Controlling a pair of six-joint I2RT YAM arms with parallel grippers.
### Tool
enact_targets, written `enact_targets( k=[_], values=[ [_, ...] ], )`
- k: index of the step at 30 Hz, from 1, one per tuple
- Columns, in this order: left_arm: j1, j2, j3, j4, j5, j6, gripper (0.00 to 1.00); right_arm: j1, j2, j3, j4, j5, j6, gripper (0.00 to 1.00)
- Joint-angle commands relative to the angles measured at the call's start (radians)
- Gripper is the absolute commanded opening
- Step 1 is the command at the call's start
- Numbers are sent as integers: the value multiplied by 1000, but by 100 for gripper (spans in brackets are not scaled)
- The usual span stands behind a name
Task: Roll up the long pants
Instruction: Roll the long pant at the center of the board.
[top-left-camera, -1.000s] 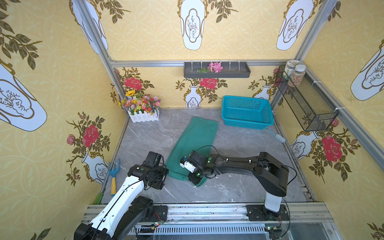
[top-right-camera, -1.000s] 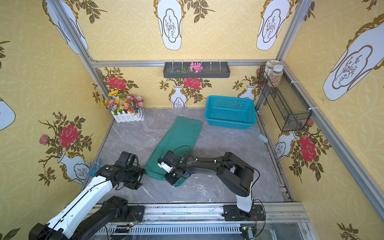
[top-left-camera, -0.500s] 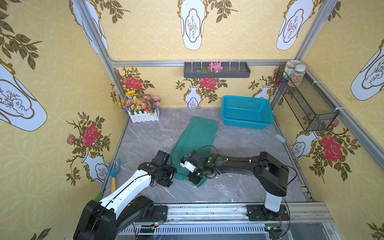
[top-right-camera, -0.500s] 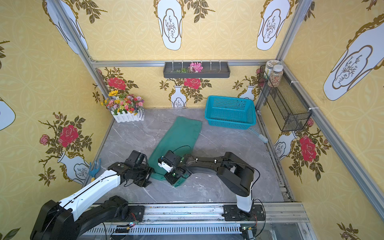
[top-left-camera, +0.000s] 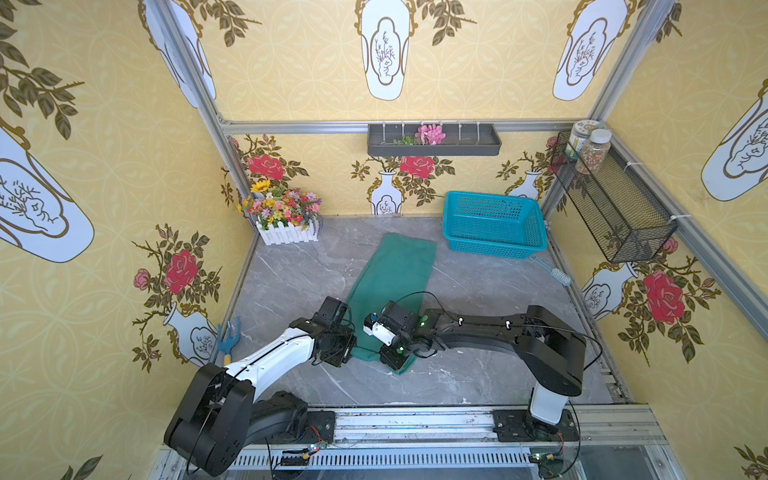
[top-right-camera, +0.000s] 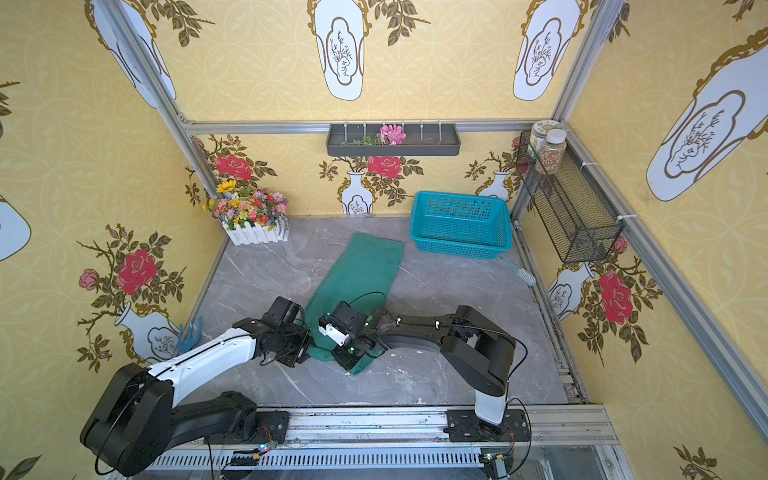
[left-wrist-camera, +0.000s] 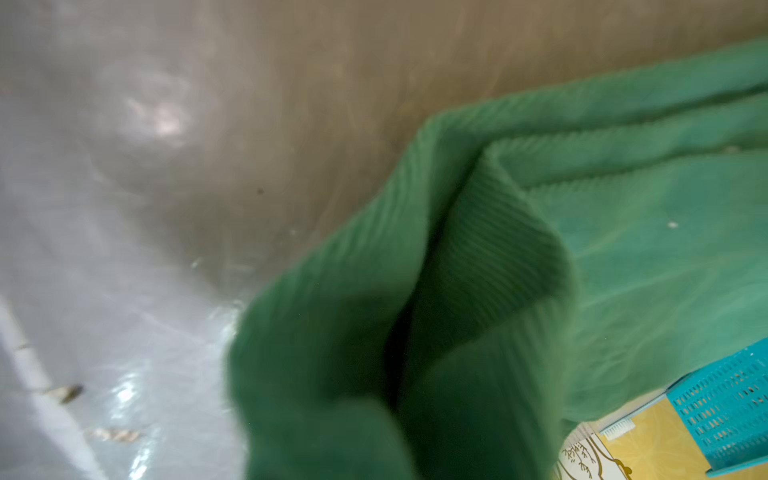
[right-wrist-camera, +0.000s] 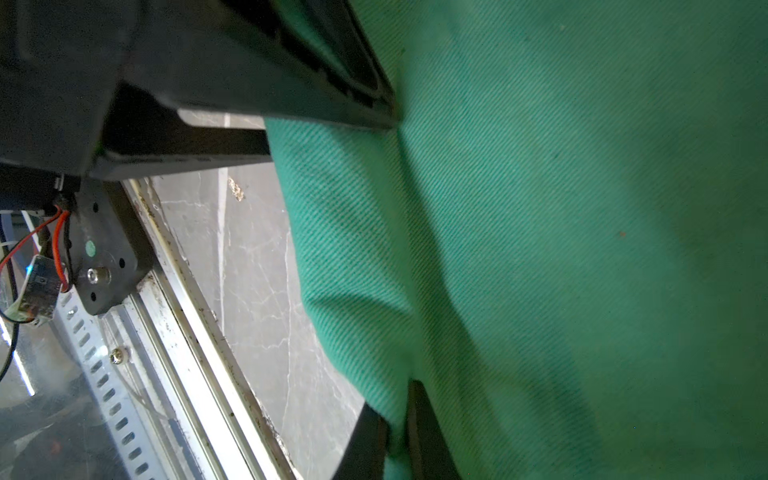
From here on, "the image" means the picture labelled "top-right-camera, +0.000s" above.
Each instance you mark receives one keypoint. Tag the green long pants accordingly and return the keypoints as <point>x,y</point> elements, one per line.
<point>362,276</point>

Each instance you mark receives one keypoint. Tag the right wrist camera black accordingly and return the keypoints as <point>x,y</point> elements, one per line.
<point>343,324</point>

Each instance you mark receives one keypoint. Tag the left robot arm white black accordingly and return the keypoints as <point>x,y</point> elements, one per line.
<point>142,412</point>

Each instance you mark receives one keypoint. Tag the small brush clear handle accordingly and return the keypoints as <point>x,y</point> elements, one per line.
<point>523,274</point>

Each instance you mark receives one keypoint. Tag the pink artificial flower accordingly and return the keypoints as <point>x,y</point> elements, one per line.
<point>391,134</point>

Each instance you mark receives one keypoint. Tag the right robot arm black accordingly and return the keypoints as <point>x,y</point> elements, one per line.
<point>477,349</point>

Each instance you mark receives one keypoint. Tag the jar with yellow label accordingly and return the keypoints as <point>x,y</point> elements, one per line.
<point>538,133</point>

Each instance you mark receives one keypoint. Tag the dark grey wall shelf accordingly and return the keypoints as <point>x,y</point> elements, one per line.
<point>370,139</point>

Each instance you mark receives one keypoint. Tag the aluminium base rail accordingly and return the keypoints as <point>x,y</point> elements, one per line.
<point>534,442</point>

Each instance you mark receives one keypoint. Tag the teal plastic basket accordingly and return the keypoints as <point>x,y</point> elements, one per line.
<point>470,226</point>

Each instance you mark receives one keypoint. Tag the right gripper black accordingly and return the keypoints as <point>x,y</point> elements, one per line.
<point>352,352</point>

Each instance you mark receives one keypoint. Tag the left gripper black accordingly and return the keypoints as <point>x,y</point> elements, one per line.
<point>294,346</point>

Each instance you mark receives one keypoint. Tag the black wire mesh basket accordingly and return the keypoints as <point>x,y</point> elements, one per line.
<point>581,222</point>

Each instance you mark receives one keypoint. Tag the jar with colourful beads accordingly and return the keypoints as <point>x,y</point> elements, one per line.
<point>551,152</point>

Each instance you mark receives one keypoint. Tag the flower box white fence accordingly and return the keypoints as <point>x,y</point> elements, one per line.
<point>249,215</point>

